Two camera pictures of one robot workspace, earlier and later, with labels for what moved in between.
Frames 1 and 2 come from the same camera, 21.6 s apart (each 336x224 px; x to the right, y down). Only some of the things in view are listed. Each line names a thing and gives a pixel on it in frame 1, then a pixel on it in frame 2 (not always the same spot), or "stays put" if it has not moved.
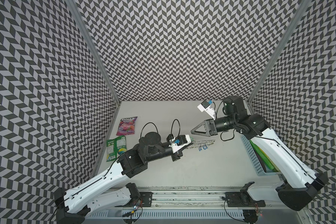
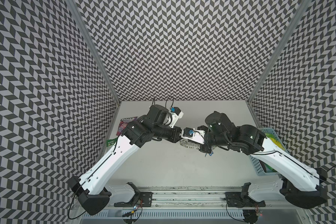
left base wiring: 138,204 stays put
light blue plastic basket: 262,166 stays put
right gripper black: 213,131 to 207,149
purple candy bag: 126,126 stays put
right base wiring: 257,209 stays put
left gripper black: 175,156 to 175,137
